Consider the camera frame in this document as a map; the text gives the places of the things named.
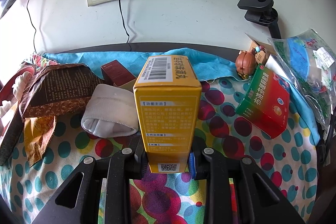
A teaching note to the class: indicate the clear plastic bag with items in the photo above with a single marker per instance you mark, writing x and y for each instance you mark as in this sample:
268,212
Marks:
309,64

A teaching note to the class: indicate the green red medicine box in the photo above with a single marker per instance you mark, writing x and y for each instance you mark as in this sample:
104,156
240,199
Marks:
266,102

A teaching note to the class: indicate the white sock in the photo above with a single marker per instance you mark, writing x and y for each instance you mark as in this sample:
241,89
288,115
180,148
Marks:
110,113

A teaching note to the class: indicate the brown snack bag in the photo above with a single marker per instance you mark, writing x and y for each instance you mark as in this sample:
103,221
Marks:
54,91

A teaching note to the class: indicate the yellow snack bag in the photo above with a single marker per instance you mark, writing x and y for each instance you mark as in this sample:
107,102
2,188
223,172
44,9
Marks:
37,136

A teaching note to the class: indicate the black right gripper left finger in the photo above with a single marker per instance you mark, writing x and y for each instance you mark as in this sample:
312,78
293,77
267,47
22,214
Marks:
98,186

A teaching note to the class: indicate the blue cloth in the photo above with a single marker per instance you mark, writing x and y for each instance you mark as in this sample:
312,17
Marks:
205,65

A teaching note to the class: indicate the colourful polka dot cloth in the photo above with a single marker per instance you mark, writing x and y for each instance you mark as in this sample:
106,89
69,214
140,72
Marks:
289,160

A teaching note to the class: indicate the dark red small box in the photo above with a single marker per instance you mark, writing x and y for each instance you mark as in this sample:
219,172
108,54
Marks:
115,74

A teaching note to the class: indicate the yellow medicine box with mouth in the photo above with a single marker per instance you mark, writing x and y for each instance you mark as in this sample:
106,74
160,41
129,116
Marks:
167,97

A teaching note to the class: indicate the black clamp mount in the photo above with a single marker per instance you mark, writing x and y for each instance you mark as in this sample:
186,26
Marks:
263,13

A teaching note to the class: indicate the red round basin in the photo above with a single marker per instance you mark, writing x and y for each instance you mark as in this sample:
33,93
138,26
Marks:
11,94

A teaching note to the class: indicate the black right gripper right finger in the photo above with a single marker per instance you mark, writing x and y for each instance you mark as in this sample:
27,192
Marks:
238,191

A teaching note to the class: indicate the small cardboard box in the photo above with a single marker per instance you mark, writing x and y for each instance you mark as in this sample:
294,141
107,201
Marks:
261,50

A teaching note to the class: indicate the brown walnut charm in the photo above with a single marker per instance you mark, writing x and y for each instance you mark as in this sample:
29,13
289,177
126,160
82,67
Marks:
245,64

